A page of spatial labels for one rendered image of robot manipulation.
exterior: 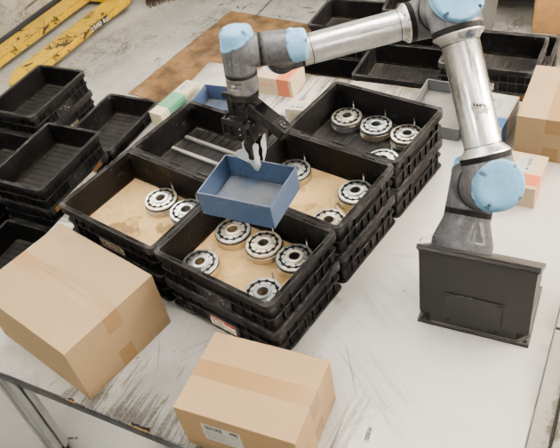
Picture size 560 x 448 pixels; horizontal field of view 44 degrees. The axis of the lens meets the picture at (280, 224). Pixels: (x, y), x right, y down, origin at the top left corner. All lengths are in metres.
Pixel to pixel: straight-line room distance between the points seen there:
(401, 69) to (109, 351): 2.12
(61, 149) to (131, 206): 1.07
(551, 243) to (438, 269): 0.49
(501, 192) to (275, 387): 0.66
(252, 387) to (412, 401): 0.39
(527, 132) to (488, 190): 0.75
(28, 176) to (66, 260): 1.18
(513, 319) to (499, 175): 0.39
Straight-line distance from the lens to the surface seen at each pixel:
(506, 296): 1.72
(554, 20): 4.45
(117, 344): 1.88
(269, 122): 1.60
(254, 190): 1.73
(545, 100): 2.36
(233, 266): 1.90
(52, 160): 3.16
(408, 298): 1.93
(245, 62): 1.56
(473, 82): 1.60
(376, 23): 1.72
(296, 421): 1.54
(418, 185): 2.20
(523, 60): 3.26
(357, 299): 1.93
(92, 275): 1.92
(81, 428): 2.77
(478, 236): 1.73
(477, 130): 1.60
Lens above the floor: 2.18
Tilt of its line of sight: 43 degrees down
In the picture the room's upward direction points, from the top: 12 degrees counter-clockwise
